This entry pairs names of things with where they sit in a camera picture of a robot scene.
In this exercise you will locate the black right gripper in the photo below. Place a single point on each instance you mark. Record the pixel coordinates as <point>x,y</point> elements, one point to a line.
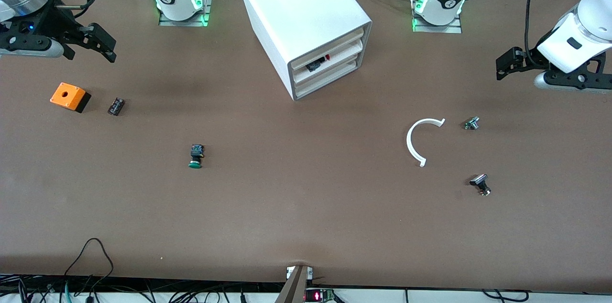
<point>56,23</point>

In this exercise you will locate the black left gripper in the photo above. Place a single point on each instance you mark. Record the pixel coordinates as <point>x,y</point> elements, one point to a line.
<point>531,59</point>

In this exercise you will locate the green mushroom push button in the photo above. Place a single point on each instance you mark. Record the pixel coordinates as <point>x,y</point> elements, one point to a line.
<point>196,156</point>

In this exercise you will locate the small black contact block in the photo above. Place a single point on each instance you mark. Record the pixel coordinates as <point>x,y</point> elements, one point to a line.
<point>116,106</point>

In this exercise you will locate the small metal green component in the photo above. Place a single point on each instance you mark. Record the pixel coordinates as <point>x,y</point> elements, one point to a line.
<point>472,123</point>

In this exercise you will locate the circuit board with red LED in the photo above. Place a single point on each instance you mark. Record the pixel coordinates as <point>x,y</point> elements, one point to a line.
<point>319,296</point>

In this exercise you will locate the orange button enclosure box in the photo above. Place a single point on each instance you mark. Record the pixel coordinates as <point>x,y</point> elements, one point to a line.
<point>67,95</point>

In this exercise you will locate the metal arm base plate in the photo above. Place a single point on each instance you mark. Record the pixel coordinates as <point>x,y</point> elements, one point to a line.
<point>437,28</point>
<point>206,6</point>

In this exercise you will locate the small black red switch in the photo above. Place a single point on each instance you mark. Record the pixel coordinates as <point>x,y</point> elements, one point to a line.
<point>316,64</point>

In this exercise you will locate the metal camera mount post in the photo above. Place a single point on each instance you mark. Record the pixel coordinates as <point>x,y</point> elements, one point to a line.
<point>292,288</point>

